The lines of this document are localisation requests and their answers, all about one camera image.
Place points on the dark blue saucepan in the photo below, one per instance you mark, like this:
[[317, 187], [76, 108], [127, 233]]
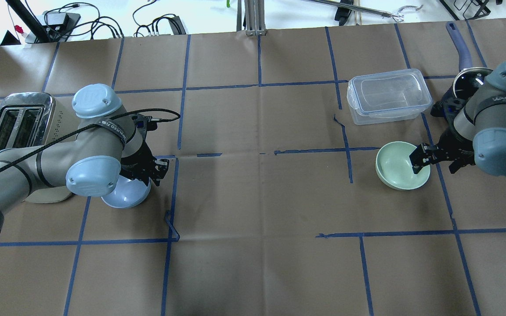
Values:
[[466, 66]]

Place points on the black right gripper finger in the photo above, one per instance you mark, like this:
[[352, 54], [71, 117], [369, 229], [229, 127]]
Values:
[[420, 158]]

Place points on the black power adapter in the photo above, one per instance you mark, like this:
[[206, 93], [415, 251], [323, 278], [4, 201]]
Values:
[[59, 21]]

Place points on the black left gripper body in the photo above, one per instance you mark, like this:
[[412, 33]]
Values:
[[140, 158]]

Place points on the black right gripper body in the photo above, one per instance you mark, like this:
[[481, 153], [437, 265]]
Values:
[[451, 146]]

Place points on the blue bowl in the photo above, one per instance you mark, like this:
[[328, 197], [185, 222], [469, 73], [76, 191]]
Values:
[[127, 193]]

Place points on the cream chrome toaster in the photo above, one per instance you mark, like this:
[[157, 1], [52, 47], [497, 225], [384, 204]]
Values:
[[31, 120]]

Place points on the green bowl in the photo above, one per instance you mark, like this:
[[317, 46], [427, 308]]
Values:
[[394, 168]]

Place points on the aluminium frame post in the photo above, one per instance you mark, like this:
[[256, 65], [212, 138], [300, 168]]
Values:
[[251, 17]]

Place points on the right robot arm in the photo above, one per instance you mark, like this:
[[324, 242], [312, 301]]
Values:
[[476, 134]]

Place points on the clear plastic food container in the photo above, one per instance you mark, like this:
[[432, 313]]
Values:
[[388, 96]]

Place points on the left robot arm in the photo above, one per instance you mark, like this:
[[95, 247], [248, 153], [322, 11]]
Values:
[[99, 151]]

